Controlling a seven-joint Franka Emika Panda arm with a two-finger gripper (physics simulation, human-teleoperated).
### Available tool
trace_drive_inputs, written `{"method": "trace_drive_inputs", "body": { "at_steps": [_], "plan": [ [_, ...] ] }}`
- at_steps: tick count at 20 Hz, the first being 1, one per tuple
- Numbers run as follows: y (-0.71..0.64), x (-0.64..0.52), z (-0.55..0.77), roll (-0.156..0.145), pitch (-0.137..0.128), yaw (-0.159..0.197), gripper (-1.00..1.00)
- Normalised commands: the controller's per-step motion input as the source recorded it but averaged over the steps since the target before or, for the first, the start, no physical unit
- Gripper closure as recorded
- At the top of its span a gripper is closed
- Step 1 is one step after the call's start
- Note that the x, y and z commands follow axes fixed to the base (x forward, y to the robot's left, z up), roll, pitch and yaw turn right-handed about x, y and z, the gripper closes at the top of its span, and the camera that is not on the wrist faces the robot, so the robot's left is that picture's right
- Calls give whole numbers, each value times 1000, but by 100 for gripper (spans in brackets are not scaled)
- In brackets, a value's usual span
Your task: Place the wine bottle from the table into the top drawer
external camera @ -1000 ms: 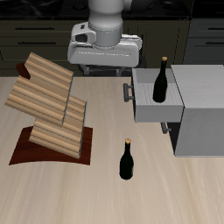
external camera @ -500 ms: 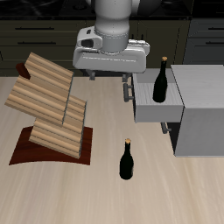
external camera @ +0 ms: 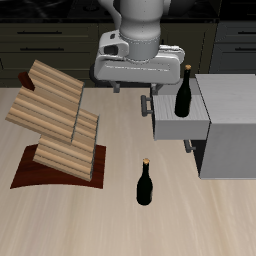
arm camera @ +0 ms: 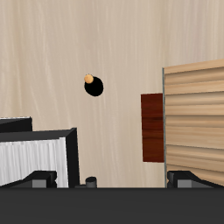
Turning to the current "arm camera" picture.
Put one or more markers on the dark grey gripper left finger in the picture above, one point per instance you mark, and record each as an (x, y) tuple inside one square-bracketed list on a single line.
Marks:
[(43, 176)]

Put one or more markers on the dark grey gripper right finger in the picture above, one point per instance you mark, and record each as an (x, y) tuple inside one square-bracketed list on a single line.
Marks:
[(179, 176)]

